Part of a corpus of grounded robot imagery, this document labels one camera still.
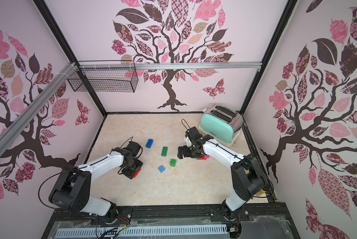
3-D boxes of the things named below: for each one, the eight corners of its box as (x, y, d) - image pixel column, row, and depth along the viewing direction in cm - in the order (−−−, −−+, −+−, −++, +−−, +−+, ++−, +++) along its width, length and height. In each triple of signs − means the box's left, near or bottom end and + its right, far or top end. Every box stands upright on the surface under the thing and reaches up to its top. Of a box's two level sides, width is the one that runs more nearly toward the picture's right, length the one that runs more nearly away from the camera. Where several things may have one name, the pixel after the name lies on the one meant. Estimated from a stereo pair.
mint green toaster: (200, 146, 102) (203, 130, 88) (198, 121, 117) (200, 104, 103) (239, 146, 102) (248, 130, 88) (231, 121, 117) (238, 104, 103)
